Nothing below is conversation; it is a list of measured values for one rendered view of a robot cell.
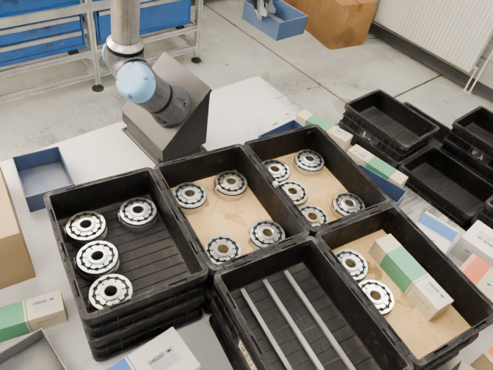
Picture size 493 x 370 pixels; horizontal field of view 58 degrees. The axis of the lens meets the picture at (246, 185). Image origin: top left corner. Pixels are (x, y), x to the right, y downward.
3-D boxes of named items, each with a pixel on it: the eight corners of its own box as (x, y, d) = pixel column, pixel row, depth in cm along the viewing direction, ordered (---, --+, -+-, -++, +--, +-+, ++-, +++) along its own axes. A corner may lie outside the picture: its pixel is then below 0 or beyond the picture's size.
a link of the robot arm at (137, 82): (151, 120, 144) (123, 103, 132) (133, 94, 150) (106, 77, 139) (177, 94, 142) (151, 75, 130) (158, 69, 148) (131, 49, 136)
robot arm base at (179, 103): (148, 107, 159) (130, 96, 151) (177, 78, 157) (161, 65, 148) (166, 136, 153) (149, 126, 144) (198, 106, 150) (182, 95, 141)
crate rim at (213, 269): (151, 171, 130) (151, 165, 128) (240, 147, 142) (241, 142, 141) (210, 277, 107) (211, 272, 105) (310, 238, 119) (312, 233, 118)
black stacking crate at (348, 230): (304, 260, 126) (312, 235, 118) (380, 227, 139) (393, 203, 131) (397, 388, 103) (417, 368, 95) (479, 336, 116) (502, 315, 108)
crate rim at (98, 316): (43, 200, 117) (41, 193, 115) (151, 171, 130) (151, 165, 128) (84, 327, 94) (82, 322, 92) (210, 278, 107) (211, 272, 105)
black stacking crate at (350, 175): (238, 169, 149) (242, 143, 141) (309, 149, 161) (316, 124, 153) (303, 258, 126) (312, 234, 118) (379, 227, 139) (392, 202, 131)
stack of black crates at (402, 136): (321, 167, 257) (343, 103, 225) (354, 150, 272) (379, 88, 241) (374, 211, 238) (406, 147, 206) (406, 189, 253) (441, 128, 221)
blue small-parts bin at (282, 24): (241, 18, 172) (243, 0, 167) (269, 12, 180) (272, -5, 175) (276, 41, 163) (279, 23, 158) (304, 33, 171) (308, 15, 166)
